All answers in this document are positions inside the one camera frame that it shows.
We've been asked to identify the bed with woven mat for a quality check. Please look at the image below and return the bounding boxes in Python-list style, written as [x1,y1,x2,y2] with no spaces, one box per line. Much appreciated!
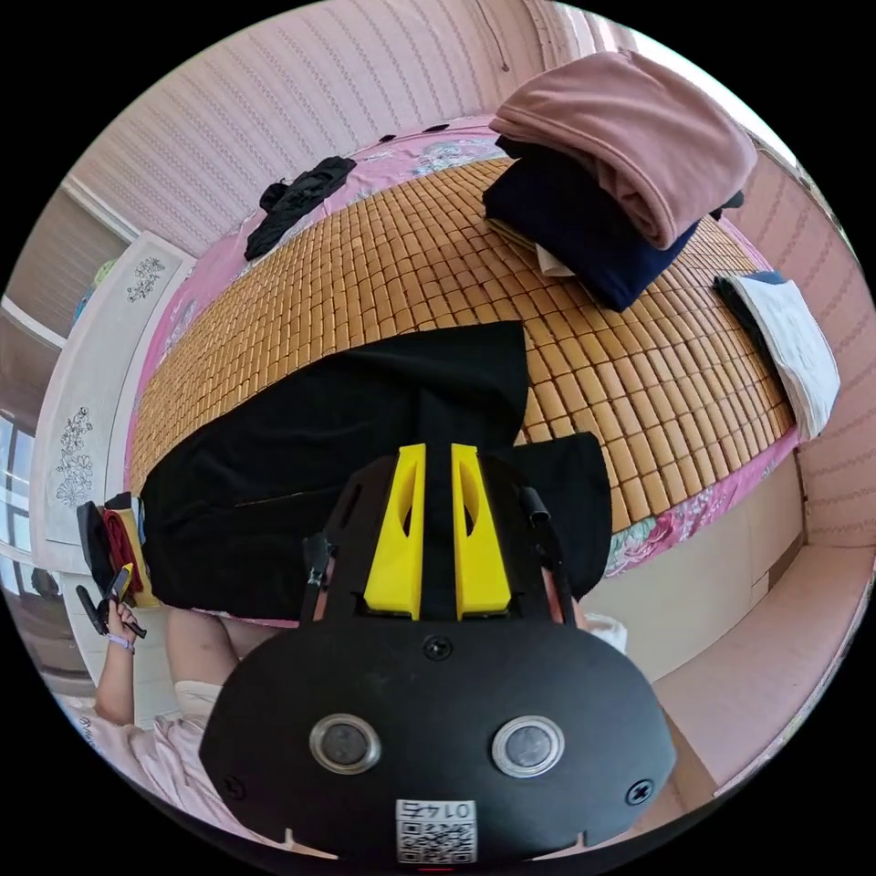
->
[126,114,810,685]

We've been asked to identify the white cupboard with flower print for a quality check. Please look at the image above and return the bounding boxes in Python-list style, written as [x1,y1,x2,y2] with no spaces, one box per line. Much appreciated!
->
[29,231,195,548]

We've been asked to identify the crumpled black garment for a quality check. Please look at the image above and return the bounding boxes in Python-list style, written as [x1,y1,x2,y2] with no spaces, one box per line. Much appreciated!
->
[244,155,358,262]

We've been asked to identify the person's left forearm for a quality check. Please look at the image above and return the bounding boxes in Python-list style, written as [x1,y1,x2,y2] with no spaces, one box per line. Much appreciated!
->
[93,634,138,728]

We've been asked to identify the folded white and dark garments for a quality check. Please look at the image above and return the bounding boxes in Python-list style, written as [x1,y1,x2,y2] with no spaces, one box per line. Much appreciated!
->
[714,270,842,442]

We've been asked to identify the person's body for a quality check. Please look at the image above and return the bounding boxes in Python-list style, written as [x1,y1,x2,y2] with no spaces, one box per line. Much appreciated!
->
[71,605,306,847]

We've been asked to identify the pile of clothes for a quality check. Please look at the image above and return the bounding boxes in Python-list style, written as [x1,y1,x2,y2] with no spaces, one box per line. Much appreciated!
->
[482,48,759,313]
[76,491,162,610]

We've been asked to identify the person's left hand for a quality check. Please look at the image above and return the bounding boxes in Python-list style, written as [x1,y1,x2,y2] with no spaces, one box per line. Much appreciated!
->
[102,596,141,648]

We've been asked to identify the person's right hand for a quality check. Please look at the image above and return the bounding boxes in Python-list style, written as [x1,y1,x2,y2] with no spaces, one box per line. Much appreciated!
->
[540,562,591,628]

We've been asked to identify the window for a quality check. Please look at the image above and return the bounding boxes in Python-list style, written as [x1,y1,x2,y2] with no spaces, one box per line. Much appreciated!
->
[0,407,39,597]

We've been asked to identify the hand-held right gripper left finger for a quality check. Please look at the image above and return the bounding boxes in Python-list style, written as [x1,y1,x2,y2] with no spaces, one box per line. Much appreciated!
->
[363,443,427,621]

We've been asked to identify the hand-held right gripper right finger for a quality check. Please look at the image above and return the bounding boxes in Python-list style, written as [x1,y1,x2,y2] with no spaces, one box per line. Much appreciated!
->
[450,443,512,622]

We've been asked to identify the black long pants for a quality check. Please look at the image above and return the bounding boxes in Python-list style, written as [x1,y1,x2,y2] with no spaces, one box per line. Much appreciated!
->
[140,319,613,622]

